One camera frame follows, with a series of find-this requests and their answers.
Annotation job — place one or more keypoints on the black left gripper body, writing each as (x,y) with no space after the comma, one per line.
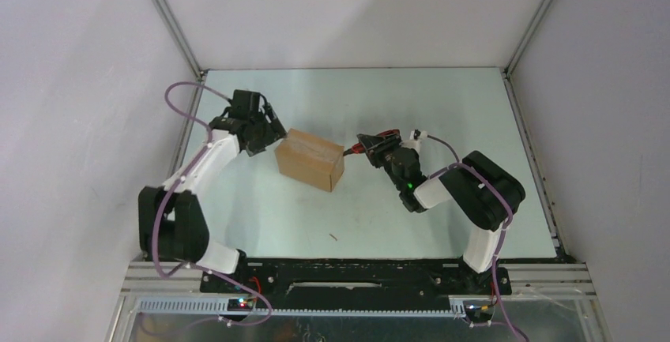
(264,133)

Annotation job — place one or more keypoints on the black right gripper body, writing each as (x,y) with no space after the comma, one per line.
(384,158)

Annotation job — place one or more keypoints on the red black utility knife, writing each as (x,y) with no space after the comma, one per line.
(366,142)

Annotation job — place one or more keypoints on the brown cardboard express box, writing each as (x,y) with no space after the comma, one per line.
(310,159)

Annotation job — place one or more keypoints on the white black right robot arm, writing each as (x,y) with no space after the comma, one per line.
(487,194)

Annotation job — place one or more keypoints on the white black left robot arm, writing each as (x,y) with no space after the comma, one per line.
(172,224)

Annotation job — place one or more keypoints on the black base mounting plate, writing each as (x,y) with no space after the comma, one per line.
(360,284)

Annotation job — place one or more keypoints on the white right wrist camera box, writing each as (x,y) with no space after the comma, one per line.
(415,140)

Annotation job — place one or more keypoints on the aluminium frame rail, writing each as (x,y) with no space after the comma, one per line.
(551,300)

